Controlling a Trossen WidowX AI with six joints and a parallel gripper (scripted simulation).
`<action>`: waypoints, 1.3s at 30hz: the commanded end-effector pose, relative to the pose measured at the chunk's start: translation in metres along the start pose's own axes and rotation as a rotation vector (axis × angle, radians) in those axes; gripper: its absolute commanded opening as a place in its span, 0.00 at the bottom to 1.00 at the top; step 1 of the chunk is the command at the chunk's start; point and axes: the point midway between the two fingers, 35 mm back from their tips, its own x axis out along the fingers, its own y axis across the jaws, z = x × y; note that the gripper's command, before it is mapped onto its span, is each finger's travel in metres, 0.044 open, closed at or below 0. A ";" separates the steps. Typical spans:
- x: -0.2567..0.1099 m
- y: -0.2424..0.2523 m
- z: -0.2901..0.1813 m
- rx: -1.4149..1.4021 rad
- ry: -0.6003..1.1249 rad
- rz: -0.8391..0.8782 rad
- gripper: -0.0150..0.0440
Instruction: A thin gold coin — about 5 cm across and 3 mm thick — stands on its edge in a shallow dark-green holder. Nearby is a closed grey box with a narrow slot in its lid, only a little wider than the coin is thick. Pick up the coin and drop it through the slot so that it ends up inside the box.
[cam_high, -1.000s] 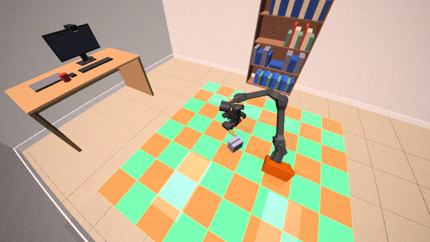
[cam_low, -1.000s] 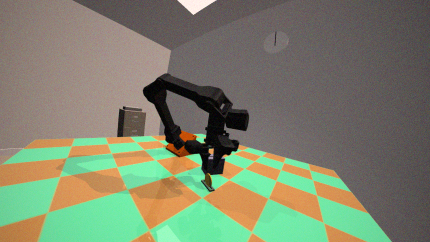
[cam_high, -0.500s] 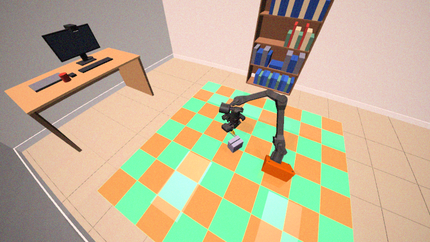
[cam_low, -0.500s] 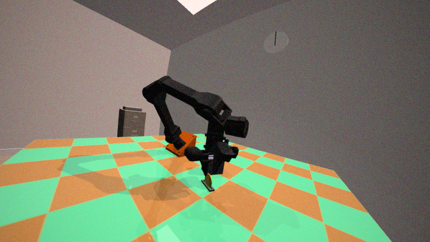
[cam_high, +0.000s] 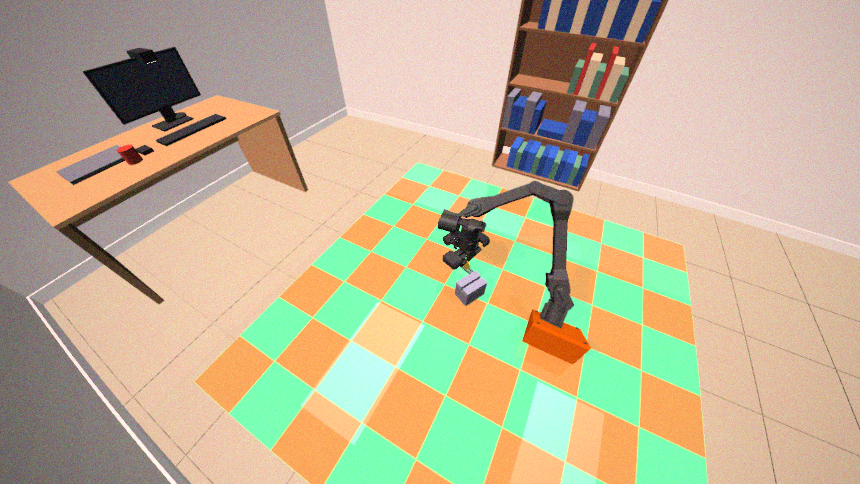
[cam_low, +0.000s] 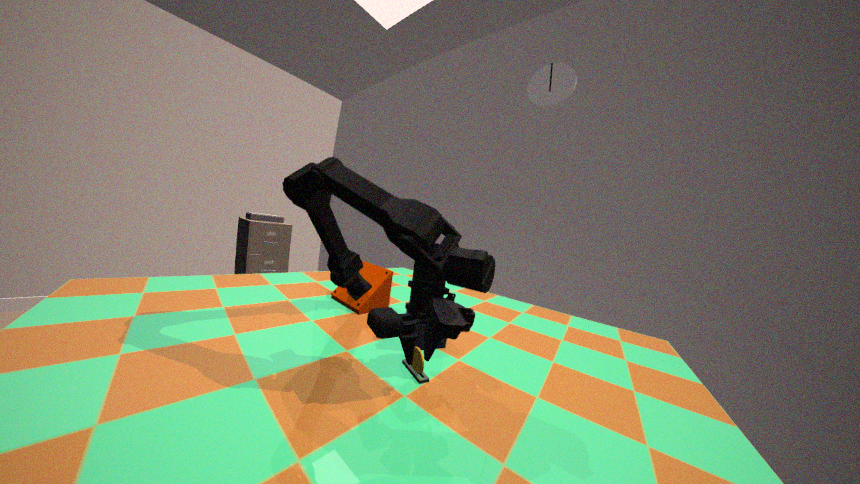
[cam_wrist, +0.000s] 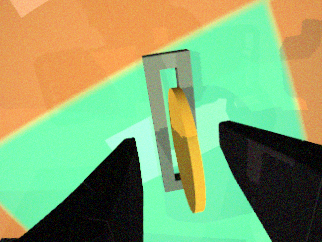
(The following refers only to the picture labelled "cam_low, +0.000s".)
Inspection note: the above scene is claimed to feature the gold coin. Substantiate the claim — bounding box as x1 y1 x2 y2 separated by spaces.
411 347 424 374

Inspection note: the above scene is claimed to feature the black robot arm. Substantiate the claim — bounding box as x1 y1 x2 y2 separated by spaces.
282 157 495 340

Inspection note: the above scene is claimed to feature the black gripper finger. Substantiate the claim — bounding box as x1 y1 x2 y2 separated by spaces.
424 322 442 362
399 332 419 365

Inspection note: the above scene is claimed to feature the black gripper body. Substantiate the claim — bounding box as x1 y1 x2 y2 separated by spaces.
367 278 450 339

